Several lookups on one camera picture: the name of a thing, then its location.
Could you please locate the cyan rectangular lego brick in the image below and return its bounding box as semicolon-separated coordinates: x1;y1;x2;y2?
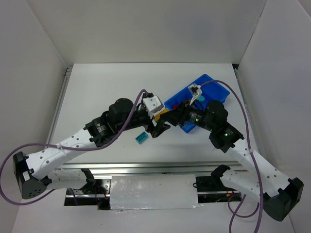
135;132;148;144

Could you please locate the silver foil covered plate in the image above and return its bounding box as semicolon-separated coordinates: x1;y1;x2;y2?
110;175;199;210

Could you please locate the yellow and green lego stack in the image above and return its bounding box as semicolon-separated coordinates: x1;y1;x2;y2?
154;109;170;122

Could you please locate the blue plastic sorting bin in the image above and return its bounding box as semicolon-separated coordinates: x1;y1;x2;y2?
154;74;229;137

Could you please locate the aluminium table edge rail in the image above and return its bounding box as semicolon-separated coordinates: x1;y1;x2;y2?
60;161;245;179

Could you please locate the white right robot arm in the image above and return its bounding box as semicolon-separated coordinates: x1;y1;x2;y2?
157;100;304;221

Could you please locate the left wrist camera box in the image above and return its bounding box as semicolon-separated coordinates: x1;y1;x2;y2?
142;96;164;117

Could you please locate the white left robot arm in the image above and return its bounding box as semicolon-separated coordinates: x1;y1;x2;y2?
13;95;164;200

